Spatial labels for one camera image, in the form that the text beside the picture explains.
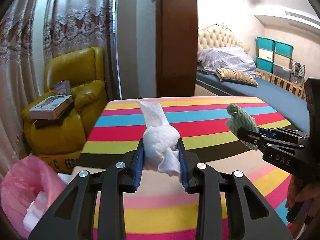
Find green patterned wrapper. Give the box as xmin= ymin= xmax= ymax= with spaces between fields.
xmin=226 ymin=104 xmax=259 ymax=138

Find pink trash bag bin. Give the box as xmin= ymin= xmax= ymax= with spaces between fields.
xmin=1 ymin=155 xmax=66 ymax=239

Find person's right hand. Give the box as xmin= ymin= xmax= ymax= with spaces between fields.
xmin=285 ymin=176 xmax=319 ymax=225

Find blue bed mattress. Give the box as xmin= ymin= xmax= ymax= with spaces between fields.
xmin=196 ymin=71 xmax=310 ymax=133

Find striped beige pillow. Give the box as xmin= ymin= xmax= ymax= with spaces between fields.
xmin=215 ymin=68 xmax=258 ymax=87

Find checkered black white bag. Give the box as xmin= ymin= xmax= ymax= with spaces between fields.
xmin=291 ymin=61 xmax=305 ymax=78

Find teal white storage boxes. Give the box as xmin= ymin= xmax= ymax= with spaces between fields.
xmin=256 ymin=36 xmax=294 ymax=81

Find grey plastic covered bedding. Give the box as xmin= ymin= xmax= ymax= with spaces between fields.
xmin=197 ymin=47 xmax=257 ymax=77

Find striped colourful table cloth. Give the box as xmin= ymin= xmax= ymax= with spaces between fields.
xmin=74 ymin=96 xmax=290 ymax=239

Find dark book stack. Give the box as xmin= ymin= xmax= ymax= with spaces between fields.
xmin=34 ymin=116 xmax=66 ymax=129

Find cream tufted headboard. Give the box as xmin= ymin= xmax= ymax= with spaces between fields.
xmin=197 ymin=24 xmax=250 ymax=54

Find white picture book box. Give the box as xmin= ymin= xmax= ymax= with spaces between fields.
xmin=28 ymin=94 xmax=73 ymax=120

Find small colourful book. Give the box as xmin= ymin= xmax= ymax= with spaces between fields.
xmin=54 ymin=80 xmax=71 ymax=95

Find yellow leather armchair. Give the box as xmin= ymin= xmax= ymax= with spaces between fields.
xmin=21 ymin=47 xmax=107 ymax=155

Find left lace curtain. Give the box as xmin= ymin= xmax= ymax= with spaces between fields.
xmin=0 ymin=0 xmax=46 ymax=181

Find lace curtain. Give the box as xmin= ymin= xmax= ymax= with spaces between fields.
xmin=0 ymin=0 xmax=46 ymax=181
xmin=43 ymin=0 xmax=120 ymax=100

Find right lace curtain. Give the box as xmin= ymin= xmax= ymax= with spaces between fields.
xmin=43 ymin=0 xmax=120 ymax=100

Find wooden bed rail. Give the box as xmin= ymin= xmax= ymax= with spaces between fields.
xmin=256 ymin=68 xmax=305 ymax=99

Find brown wooden door frame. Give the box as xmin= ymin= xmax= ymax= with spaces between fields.
xmin=156 ymin=0 xmax=198 ymax=97

